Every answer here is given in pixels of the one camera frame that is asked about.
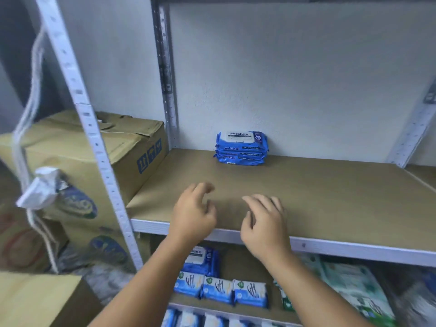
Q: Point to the plain cardboard box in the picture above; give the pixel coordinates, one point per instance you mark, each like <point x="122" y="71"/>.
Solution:
<point x="34" y="299"/>

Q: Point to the water bottles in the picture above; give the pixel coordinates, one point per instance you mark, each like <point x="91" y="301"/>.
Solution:
<point x="419" y="299"/>

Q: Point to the person's right hand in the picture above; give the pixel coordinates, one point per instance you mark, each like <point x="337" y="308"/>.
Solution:
<point x="267" y="231"/>

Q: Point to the grey metal shelf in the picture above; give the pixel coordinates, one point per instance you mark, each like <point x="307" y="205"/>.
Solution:
<point x="327" y="194"/>

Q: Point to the person's left forearm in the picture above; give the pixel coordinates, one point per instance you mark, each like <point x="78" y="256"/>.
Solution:
<point x="150" y="286"/>

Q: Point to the group of blue wipe packets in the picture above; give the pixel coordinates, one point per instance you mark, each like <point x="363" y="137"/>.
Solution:
<point x="187" y="318"/>

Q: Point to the small green packets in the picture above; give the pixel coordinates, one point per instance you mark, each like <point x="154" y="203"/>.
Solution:
<point x="285" y="299"/>
<point x="375" y="313"/>

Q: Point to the person's left hand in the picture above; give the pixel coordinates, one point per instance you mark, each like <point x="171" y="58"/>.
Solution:
<point x="191" y="218"/>

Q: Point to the person's right forearm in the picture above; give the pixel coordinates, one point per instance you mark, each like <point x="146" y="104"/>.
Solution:
<point x="313" y="296"/>

